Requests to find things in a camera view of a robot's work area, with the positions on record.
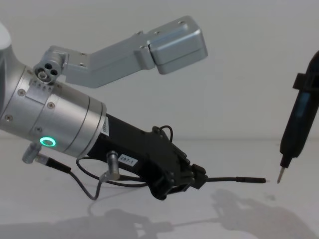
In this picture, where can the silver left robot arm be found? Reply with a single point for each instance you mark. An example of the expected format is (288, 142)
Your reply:
(74, 124)

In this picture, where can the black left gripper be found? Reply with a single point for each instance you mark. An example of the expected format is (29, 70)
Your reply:
(134, 147)

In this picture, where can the thin black rod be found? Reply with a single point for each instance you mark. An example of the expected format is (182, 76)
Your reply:
(236, 179)

